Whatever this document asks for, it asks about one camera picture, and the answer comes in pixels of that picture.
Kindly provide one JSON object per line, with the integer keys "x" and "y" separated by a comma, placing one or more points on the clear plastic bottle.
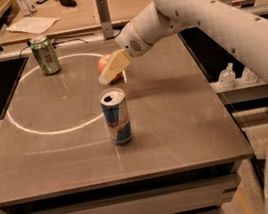
{"x": 248, "y": 77}
{"x": 226, "y": 78}

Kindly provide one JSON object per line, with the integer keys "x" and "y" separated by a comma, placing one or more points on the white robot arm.
{"x": 240, "y": 33}

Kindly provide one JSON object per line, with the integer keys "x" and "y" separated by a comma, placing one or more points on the white bottle on desk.
{"x": 27, "y": 7}

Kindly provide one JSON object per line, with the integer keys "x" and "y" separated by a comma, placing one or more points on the blue silver energy drink can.
{"x": 114, "y": 107}

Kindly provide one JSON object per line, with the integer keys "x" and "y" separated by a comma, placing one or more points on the white table base drawers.
{"x": 199, "y": 191}

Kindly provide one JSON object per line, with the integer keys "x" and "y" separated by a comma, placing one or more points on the black computer mouse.
{"x": 68, "y": 3}

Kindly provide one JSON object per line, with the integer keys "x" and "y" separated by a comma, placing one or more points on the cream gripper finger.
{"x": 117, "y": 62}

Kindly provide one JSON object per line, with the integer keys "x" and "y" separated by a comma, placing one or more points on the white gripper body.
{"x": 129, "y": 42}

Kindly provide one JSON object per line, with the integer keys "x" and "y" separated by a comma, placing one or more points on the white paper sheet left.
{"x": 33, "y": 25}

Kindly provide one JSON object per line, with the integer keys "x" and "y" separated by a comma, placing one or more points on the middle metal bracket post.
{"x": 105, "y": 18}

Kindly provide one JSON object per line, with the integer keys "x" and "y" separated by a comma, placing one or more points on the green soda can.
{"x": 45, "y": 54}

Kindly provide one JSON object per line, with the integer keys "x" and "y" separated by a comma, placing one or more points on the red apple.
{"x": 102, "y": 62}

